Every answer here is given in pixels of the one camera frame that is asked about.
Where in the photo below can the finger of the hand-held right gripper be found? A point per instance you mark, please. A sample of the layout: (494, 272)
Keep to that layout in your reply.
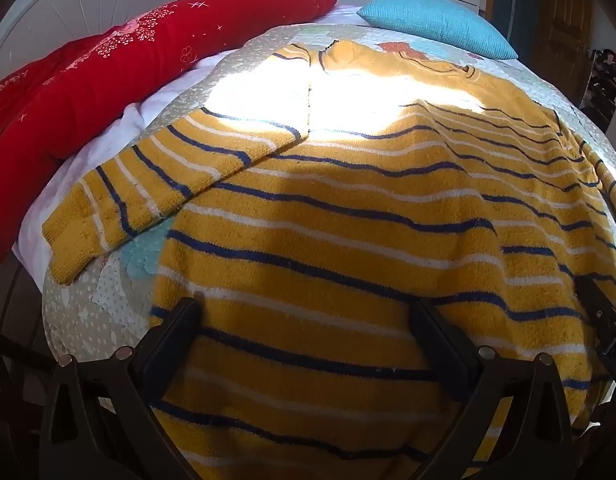
(590, 292)

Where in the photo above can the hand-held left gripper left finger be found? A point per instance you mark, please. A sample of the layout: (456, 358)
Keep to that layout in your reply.
(180, 332)

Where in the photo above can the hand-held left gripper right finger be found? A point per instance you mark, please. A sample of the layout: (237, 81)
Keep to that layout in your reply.
(433, 340)

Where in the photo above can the yellow striped sweater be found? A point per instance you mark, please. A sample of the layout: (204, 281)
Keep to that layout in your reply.
(338, 240)

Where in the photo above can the heart patterned quilt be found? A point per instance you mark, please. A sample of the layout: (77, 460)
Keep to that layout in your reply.
(87, 310)

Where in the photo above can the cluttered shelf unit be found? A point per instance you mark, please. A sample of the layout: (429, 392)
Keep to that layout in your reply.
(605, 85)

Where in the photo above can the white bed sheet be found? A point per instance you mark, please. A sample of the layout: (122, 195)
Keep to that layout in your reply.
(137, 115)

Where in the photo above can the red embroidered pillow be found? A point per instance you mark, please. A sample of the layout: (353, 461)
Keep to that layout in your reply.
(112, 75)

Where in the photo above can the wooden door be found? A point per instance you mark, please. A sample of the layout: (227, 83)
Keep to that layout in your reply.
(568, 20)

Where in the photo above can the dark teal curtain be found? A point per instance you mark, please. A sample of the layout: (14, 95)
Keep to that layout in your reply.
(515, 0)

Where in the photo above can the teal knitted pillow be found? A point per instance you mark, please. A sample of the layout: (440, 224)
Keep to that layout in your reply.
(433, 22)

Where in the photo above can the white headboard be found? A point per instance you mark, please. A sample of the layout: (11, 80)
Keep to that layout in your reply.
(72, 5)

